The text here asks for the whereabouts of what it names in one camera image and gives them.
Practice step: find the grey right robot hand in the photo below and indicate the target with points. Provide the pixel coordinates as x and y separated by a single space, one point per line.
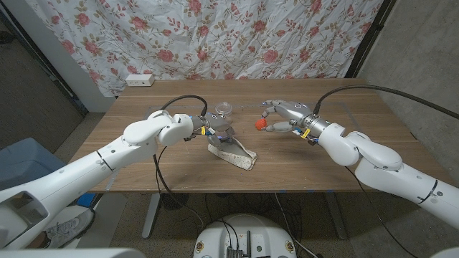
294 113

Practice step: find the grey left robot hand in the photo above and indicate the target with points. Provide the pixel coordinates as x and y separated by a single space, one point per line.
217 125

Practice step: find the orange ball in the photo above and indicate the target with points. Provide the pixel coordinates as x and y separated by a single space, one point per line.
261 124

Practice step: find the cream patterned pen bag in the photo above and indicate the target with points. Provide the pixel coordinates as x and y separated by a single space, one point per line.
238 157

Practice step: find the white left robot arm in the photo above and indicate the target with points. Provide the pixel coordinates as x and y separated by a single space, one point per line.
107 161

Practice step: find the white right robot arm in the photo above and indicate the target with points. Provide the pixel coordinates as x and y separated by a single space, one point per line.
387 168

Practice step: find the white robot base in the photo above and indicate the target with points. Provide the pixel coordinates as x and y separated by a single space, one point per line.
247 233

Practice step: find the clear glass jar cup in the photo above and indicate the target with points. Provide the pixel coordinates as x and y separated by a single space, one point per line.
224 107

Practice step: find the black round floor object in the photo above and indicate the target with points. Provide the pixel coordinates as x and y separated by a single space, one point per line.
175 201

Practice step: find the white power strip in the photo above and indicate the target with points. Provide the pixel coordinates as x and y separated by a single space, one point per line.
139 80

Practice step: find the floral backdrop cloth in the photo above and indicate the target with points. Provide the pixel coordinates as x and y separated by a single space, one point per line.
229 36

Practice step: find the black backdrop stand pole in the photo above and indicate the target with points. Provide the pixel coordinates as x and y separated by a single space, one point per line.
369 36

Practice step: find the white table leg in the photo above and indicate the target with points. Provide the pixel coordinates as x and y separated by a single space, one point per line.
150 222

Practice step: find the grey table leg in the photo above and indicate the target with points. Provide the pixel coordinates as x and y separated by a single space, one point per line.
337 222

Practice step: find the grey sneaker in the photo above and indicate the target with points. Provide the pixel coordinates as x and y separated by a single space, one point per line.
71 227

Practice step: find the white robot torso edge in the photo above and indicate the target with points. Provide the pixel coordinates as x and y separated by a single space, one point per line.
71 253

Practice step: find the blue plastic bin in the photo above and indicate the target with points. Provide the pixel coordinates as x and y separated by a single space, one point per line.
21 161

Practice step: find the person leg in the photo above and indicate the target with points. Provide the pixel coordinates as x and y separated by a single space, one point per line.
37 242

